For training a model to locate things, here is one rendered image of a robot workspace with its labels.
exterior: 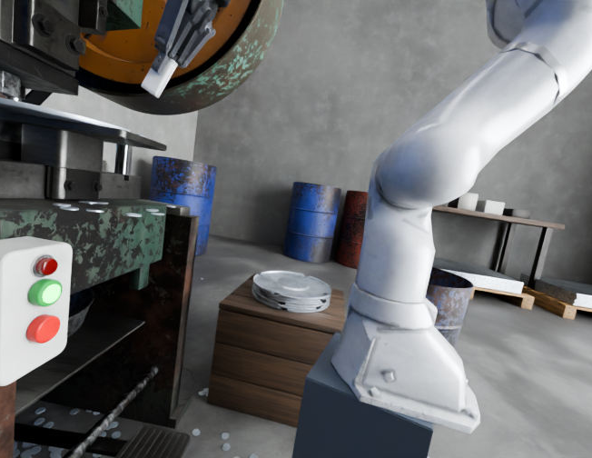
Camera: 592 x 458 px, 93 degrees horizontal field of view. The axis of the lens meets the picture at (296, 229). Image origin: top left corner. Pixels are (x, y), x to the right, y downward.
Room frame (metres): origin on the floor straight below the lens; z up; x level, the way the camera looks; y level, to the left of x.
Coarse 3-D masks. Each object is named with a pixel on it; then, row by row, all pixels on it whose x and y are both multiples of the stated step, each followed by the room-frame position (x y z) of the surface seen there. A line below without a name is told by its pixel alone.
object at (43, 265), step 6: (36, 258) 0.27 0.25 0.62; (42, 258) 0.27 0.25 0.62; (48, 258) 0.28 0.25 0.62; (36, 264) 0.27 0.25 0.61; (42, 264) 0.27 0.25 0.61; (48, 264) 0.27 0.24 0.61; (54, 264) 0.28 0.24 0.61; (30, 270) 0.27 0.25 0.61; (36, 270) 0.27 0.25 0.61; (42, 270) 0.27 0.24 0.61; (48, 270) 0.27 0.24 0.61; (54, 270) 0.28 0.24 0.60; (36, 276) 0.27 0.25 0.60; (42, 276) 0.28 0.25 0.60
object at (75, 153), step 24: (0, 120) 0.49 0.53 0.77; (24, 120) 0.46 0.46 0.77; (48, 120) 0.46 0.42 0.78; (24, 144) 0.48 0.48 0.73; (48, 144) 0.48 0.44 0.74; (72, 144) 0.50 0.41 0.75; (96, 144) 0.55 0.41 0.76; (144, 144) 0.52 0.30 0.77; (48, 168) 0.48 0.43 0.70; (72, 168) 0.50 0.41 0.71; (96, 168) 0.56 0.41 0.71; (48, 192) 0.48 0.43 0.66; (72, 192) 0.50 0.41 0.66; (96, 192) 0.56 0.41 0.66
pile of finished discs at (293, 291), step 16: (272, 272) 1.12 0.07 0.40; (288, 272) 1.15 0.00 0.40; (256, 288) 0.93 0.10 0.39; (272, 288) 0.93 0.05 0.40; (288, 288) 0.94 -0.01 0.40; (304, 288) 0.96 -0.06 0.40; (320, 288) 1.01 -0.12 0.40; (272, 304) 0.87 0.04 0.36; (288, 304) 0.86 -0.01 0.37; (304, 304) 0.87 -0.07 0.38; (320, 304) 0.90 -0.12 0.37
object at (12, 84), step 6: (0, 72) 0.52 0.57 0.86; (6, 72) 0.53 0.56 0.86; (0, 78) 0.52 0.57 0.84; (6, 78) 0.53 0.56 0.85; (12, 78) 0.54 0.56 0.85; (18, 78) 0.55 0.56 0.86; (0, 84) 0.52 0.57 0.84; (6, 84) 0.53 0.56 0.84; (12, 84) 0.54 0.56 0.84; (18, 84) 0.55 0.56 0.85; (0, 90) 0.52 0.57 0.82; (6, 90) 0.53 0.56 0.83; (12, 90) 0.54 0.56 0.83; (18, 90) 0.56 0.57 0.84; (12, 96) 0.55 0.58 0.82; (18, 96) 0.56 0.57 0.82
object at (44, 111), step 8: (0, 104) 0.39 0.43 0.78; (8, 104) 0.39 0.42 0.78; (16, 104) 0.40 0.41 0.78; (24, 104) 0.40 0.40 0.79; (8, 112) 0.46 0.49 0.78; (16, 112) 0.45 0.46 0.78; (24, 112) 0.43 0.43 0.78; (32, 112) 0.42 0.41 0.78; (40, 112) 0.41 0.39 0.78; (48, 112) 0.41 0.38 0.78; (56, 112) 0.42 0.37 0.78; (64, 112) 0.42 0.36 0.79; (64, 120) 0.45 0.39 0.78; (72, 120) 0.44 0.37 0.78; (80, 120) 0.44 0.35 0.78; (88, 120) 0.44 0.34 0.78; (96, 120) 0.45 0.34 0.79; (120, 128) 0.49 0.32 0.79; (144, 136) 0.56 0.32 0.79
